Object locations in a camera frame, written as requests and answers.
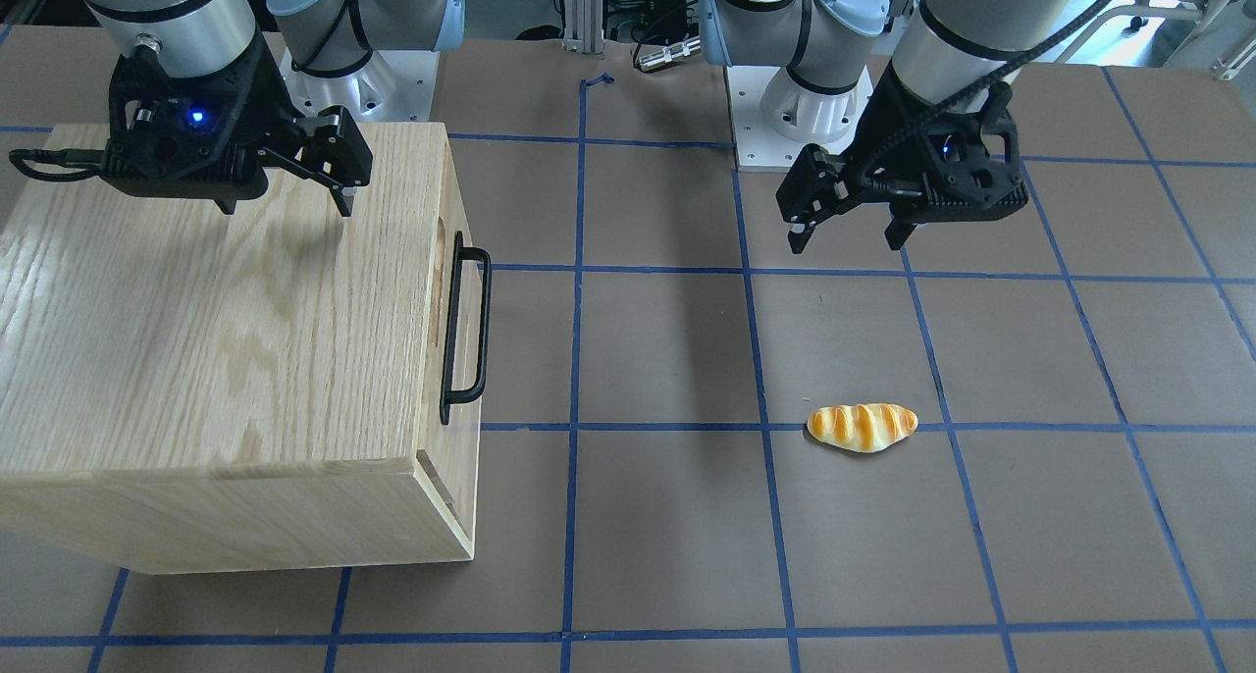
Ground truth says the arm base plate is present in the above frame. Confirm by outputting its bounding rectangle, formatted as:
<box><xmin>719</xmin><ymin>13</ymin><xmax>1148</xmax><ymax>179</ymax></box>
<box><xmin>725</xmin><ymin>67</ymin><xmax>873</xmax><ymax>173</ymax></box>
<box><xmin>280</xmin><ymin>50</ymin><xmax>441</xmax><ymax>124</ymax></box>

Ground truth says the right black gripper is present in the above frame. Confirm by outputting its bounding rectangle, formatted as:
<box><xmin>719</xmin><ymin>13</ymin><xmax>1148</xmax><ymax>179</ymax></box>
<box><xmin>232</xmin><ymin>41</ymin><xmax>374</xmax><ymax>218</ymax></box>

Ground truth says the toy bread loaf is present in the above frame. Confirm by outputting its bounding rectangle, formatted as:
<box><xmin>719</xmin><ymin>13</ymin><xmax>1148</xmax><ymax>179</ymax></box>
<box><xmin>805</xmin><ymin>403</ymin><xmax>919</xmax><ymax>455</ymax></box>

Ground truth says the wooden drawer cabinet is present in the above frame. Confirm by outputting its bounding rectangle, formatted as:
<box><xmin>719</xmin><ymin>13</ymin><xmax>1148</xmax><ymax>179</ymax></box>
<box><xmin>1</xmin><ymin>123</ymin><xmax>448</xmax><ymax>574</ymax></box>

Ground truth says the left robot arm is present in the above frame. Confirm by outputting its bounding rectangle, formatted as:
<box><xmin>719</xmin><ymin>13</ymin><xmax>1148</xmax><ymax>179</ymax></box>
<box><xmin>697</xmin><ymin>0</ymin><xmax>1112</xmax><ymax>254</ymax></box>

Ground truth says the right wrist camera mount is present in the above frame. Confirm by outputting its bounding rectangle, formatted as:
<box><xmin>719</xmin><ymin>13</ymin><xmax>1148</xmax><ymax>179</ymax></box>
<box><xmin>8</xmin><ymin>34</ymin><xmax>274</xmax><ymax>213</ymax></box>

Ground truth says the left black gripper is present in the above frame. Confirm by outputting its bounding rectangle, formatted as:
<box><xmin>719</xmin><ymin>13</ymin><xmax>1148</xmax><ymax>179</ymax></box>
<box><xmin>775</xmin><ymin>65</ymin><xmax>927</xmax><ymax>254</ymax></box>

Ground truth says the aluminium frame post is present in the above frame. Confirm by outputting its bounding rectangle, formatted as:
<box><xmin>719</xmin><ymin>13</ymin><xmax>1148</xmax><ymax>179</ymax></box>
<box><xmin>561</xmin><ymin>0</ymin><xmax>605</xmax><ymax>57</ymax></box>

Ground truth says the wooden drawer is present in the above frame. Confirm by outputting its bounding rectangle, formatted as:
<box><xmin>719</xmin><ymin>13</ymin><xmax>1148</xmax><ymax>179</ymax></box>
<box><xmin>416</xmin><ymin>123</ymin><xmax>491</xmax><ymax>563</ymax></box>

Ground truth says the black drawer handle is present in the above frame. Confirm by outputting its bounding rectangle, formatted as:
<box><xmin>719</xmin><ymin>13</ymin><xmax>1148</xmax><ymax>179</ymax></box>
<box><xmin>440</xmin><ymin>231</ymin><xmax>492</xmax><ymax>426</ymax></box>

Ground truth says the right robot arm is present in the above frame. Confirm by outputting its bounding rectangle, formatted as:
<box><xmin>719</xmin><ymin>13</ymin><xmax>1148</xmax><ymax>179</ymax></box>
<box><xmin>10</xmin><ymin>0</ymin><xmax>465</xmax><ymax>217</ymax></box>

